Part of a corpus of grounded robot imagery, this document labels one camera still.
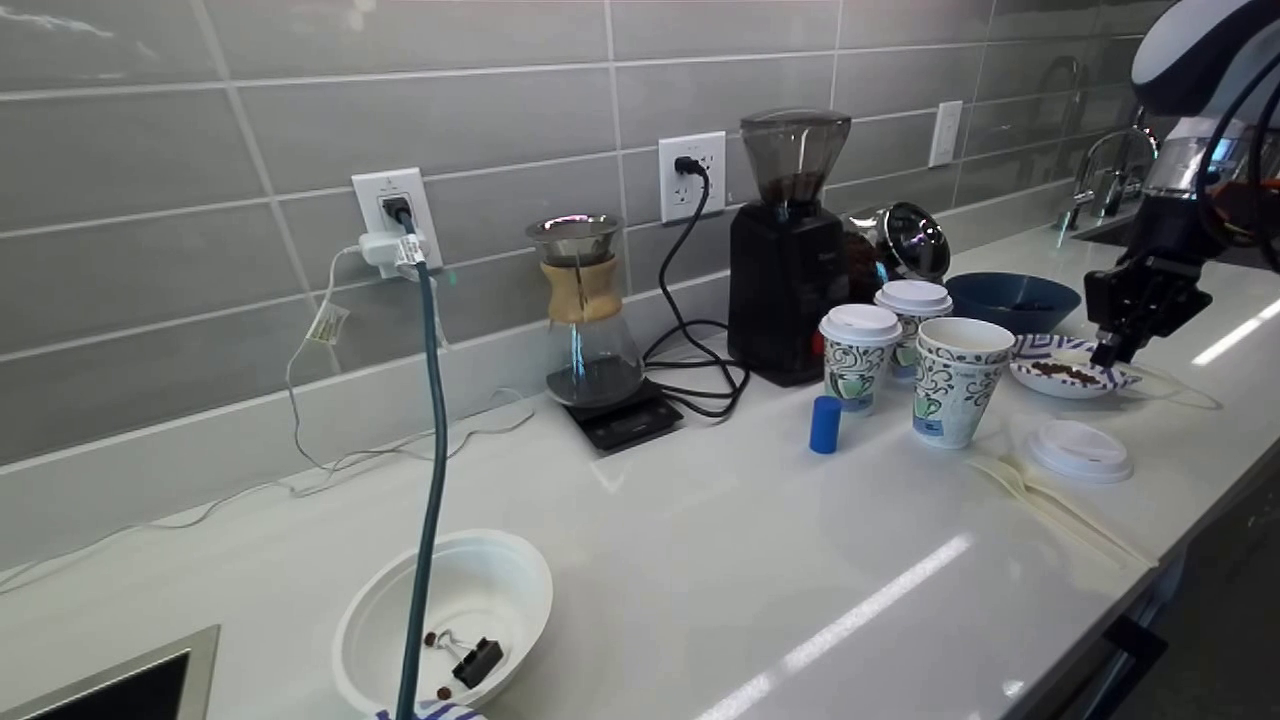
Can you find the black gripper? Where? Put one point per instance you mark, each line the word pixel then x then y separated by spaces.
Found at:
pixel 1147 286

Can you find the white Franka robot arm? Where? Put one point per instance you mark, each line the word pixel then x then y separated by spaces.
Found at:
pixel 1201 54

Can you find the brown coffee beans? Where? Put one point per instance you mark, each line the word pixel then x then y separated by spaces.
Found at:
pixel 1078 373

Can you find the dark blue bowl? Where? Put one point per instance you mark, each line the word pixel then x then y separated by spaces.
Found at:
pixel 1013 304

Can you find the white plastic cup lid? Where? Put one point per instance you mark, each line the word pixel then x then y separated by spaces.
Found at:
pixel 1080 458

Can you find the open patterned paper cup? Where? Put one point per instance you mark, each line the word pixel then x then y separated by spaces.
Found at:
pixel 956 383

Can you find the lidded patterned paper cup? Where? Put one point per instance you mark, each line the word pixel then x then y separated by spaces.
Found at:
pixel 858 352
pixel 914 297

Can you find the black coffee grinder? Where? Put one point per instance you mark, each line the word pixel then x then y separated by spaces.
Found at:
pixel 787 292

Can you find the black coffee scale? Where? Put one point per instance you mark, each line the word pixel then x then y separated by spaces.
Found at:
pixel 627 423

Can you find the plain white bowl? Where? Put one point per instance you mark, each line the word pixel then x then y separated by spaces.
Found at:
pixel 493 587

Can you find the dark kitchen sink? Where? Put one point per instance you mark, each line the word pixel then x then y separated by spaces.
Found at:
pixel 1105 229

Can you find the round shiny metal pot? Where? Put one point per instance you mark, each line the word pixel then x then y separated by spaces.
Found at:
pixel 914 243

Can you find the small blue cylinder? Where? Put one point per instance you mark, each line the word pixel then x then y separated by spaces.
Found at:
pixel 827 424

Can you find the glass pour-over carafe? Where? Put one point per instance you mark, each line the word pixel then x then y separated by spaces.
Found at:
pixel 586 304

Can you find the white plug adapter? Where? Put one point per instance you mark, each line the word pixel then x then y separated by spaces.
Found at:
pixel 395 250

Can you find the white wall outlet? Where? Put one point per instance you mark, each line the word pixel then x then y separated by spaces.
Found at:
pixel 364 193
pixel 947 135
pixel 707 201

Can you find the black flat panel silver frame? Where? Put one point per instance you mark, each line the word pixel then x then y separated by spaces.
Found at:
pixel 121 692

